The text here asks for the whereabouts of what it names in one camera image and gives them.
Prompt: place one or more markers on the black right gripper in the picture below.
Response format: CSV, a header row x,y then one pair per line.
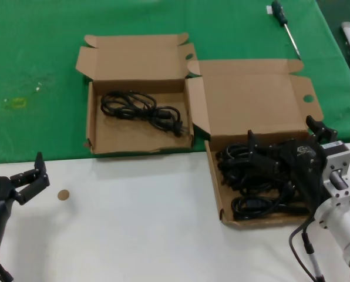
x,y
305,161

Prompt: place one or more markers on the round cardboard disc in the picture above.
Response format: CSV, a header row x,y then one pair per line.
x,y
63,194

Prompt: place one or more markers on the cardboard box with notched lid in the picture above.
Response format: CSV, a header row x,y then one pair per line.
x,y
128,138

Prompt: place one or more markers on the green tablecloth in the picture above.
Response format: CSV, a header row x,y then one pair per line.
x,y
45,58

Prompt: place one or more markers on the small white tag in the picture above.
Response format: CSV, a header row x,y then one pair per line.
x,y
269,10

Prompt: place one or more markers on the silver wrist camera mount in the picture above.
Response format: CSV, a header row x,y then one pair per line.
x,y
339,164

